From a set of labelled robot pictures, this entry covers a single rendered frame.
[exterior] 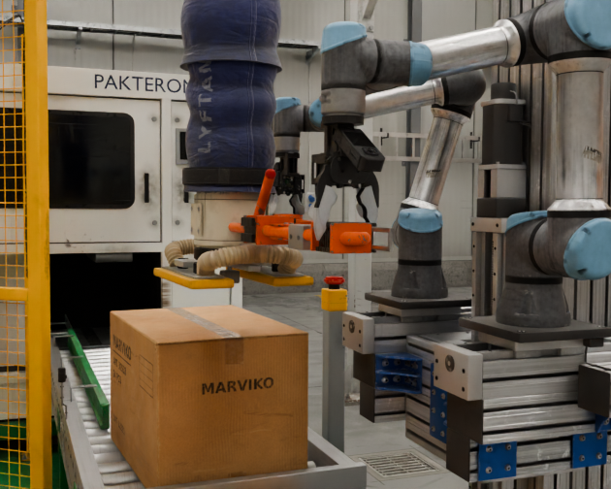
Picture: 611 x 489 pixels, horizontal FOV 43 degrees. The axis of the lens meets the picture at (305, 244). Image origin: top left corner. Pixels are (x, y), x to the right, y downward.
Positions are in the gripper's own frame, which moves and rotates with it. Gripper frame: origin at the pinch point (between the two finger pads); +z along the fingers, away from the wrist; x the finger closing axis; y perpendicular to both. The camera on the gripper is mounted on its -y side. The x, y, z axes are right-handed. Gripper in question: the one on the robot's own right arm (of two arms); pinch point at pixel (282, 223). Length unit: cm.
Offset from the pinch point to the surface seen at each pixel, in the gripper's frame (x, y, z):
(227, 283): -32, 47, 12
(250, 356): -18.2, 23.8, 32.9
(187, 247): -31.9, 14.2, 5.9
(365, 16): 153, -240, -125
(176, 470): -37, 24, 59
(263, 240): -29, 59, 2
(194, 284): -39, 47, 12
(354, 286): 150, -243, 48
